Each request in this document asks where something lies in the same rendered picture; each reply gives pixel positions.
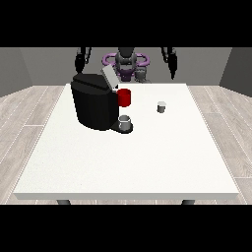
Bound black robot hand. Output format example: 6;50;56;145
163;53;179;81
74;52;92;75

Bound pale grey machine lid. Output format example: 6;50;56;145
100;64;120;91

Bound small grey coffee pod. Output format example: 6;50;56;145
157;100;167;114

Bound black coffee machine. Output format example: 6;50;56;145
70;72;134;134

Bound red pod holder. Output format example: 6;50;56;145
116;88;132;108

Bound grey robot trunk purple rings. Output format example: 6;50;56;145
101;47;153;84

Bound small grey cup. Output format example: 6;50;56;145
117;114;133;131

